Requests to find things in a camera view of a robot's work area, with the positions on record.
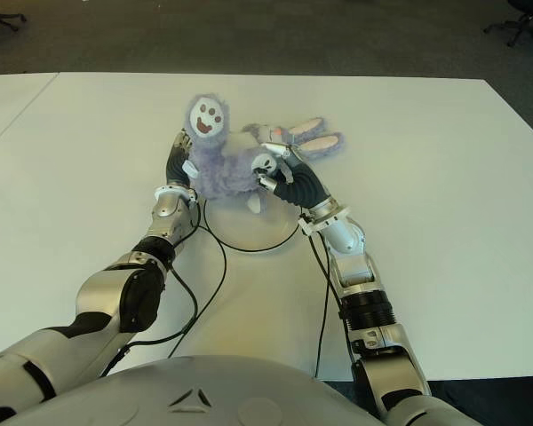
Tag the robot left hand black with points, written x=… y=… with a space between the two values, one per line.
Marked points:
x=175 y=164

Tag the robot right hand black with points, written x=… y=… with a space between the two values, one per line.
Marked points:
x=304 y=186

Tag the purple plush bunny doll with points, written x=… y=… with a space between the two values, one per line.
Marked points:
x=226 y=173

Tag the robot left arm silver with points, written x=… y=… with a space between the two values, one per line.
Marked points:
x=102 y=293

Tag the robot right arm silver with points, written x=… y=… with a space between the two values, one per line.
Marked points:
x=364 y=306

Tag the white plate black rim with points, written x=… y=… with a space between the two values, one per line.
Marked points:
x=248 y=231

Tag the black office chair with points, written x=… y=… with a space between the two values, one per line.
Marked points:
x=519 y=26
x=2 y=18

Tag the robot torso grey shell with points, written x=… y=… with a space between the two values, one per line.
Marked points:
x=191 y=390

